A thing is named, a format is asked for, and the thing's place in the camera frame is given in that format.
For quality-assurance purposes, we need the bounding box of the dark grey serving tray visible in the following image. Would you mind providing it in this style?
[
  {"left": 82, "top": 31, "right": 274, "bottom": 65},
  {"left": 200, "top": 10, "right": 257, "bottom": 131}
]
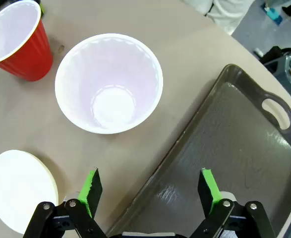
[{"left": 106, "top": 63, "right": 291, "bottom": 238}]

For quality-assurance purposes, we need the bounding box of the person in white clothing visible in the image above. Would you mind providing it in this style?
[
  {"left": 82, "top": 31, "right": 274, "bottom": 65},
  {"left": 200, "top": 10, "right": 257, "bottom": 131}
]
[{"left": 182, "top": 0, "right": 256, "bottom": 36}]

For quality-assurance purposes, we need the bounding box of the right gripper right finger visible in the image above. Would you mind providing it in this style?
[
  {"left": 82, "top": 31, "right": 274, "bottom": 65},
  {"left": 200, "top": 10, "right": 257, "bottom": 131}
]
[{"left": 190, "top": 167, "right": 277, "bottom": 238}]

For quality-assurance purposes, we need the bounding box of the deep white disposable bowl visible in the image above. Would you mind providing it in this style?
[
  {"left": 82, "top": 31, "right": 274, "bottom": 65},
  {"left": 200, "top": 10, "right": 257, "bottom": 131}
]
[{"left": 55, "top": 33, "right": 164, "bottom": 135}]

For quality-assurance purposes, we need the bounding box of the red plastic party cup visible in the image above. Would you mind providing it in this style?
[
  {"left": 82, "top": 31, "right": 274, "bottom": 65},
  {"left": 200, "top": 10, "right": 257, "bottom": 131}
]
[{"left": 0, "top": 0, "right": 54, "bottom": 82}]

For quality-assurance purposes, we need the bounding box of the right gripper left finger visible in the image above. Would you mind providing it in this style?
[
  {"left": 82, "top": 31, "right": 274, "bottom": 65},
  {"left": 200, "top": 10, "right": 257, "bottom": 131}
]
[{"left": 23, "top": 167, "right": 108, "bottom": 238}]

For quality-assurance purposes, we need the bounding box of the blue box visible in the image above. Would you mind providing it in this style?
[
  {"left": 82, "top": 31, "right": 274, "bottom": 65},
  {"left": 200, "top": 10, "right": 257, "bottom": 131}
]
[{"left": 264, "top": 6, "right": 284, "bottom": 25}]

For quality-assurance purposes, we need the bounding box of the shallow white bowl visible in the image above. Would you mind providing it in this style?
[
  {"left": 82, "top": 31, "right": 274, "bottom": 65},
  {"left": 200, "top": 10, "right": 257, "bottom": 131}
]
[{"left": 0, "top": 149, "right": 59, "bottom": 235}]

